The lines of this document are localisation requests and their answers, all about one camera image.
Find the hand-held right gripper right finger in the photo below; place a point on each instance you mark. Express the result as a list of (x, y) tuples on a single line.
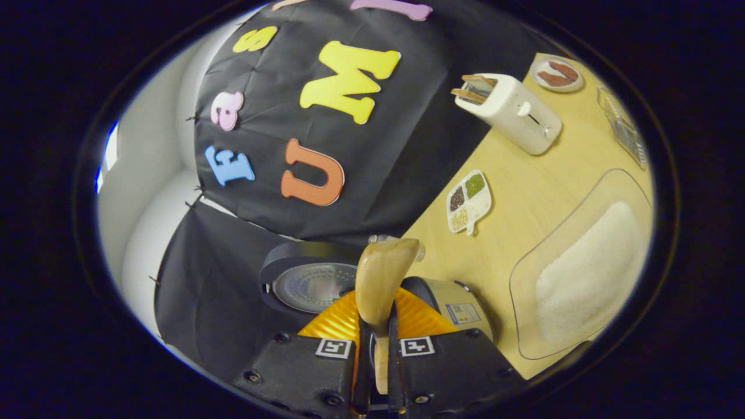
[(394, 372)]

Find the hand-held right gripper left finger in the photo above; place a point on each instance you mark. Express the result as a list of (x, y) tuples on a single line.
[(362, 372)]

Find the wooden spoon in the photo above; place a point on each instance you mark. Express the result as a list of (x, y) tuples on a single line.
[(381, 279)]

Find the dark grey rice cooker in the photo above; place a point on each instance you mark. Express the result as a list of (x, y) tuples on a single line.
[(314, 285)]

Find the clear ribbed chopstick holder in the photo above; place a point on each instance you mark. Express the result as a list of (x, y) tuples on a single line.
[(625, 131)]

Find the clear plastic rice tray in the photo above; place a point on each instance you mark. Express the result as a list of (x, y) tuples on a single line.
[(524, 291)]

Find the white divided condiment dish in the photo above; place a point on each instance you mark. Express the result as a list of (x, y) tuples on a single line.
[(474, 186)]

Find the black backdrop cloth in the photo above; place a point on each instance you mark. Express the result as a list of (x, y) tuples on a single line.
[(407, 128)]

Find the white toaster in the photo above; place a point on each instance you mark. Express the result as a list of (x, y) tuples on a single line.
[(512, 113)]

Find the toast slice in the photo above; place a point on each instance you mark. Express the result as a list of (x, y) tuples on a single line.
[(478, 80), (467, 95)]

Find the white round plate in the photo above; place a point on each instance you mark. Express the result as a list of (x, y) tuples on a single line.
[(538, 86)]

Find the brown meat piece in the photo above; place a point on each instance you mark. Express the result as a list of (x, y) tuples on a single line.
[(566, 70), (553, 80)]

